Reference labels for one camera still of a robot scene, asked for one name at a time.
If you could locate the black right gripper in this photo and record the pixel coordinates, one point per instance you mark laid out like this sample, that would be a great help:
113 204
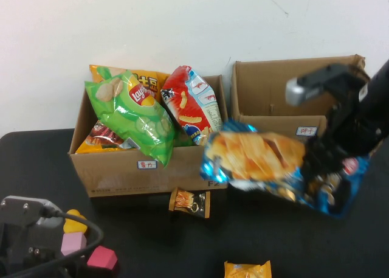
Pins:
346 126

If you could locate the magenta foam cube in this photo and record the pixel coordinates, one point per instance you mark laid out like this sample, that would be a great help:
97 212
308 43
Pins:
101 258

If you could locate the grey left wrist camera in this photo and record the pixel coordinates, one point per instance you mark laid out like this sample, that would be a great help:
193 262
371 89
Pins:
21 209

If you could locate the cardboard box with F2 print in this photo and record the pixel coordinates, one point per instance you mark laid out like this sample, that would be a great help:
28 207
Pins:
121 176

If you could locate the barbecue print snack bag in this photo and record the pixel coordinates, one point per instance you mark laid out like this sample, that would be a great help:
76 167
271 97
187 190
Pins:
100 138

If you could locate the blue ridged chip bag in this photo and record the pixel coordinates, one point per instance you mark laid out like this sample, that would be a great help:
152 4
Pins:
258 156

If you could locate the green Lay's chip bag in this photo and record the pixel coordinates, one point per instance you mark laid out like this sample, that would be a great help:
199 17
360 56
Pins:
136 120

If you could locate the white label with red writing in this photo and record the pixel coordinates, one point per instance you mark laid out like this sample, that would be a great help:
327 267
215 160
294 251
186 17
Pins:
306 131
147 165

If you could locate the large plain cardboard box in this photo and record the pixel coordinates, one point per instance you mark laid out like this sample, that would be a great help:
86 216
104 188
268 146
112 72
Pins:
264 86

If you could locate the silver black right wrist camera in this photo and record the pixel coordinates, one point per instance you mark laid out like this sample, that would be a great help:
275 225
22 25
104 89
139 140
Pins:
319 83

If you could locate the orange potato chip bag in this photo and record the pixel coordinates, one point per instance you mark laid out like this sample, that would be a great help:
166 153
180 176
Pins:
164 77

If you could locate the small black orange snack packet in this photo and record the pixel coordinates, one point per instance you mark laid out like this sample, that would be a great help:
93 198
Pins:
194 203

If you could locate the red shrimp stick bag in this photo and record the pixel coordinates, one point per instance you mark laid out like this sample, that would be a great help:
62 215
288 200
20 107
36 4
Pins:
188 107

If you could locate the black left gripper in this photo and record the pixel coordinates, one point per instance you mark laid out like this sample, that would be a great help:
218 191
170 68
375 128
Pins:
18 253

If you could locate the light pink foam cube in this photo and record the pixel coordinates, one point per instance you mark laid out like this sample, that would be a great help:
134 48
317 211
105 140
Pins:
73 243

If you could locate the yellow duck toy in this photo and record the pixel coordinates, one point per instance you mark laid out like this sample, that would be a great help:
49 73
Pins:
73 227

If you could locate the small yellow snack packet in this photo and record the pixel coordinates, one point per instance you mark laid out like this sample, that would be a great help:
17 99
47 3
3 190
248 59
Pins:
246 272

